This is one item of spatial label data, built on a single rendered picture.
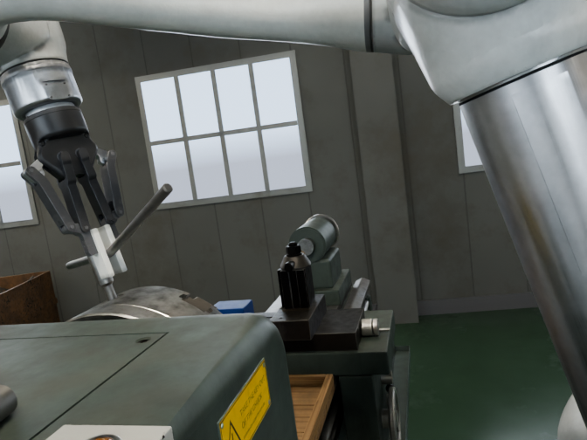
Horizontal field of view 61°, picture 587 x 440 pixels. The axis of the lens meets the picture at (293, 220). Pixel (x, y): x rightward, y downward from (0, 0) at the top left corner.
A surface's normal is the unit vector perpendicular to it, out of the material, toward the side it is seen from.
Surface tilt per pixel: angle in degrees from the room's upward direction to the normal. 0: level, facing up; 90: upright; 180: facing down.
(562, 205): 95
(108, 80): 90
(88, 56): 90
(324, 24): 122
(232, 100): 90
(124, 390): 0
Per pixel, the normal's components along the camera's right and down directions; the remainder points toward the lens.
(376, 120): -0.16, 0.15
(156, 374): -0.13, -0.98
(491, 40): -0.32, 0.58
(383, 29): -0.25, 0.77
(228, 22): 0.26, 0.68
